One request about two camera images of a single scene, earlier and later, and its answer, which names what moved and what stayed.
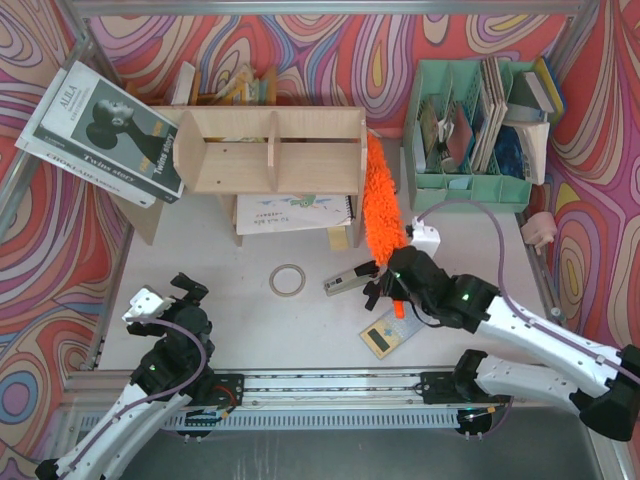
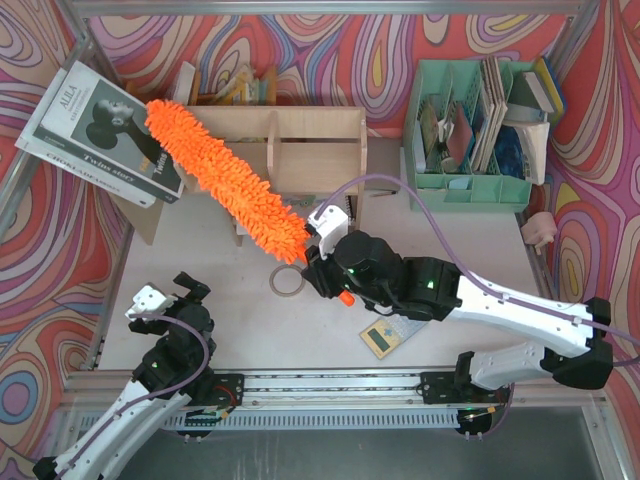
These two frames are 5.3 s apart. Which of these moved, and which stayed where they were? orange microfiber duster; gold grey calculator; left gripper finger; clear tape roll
Moved: orange microfiber duster
Stayed: clear tape roll; gold grey calculator; left gripper finger
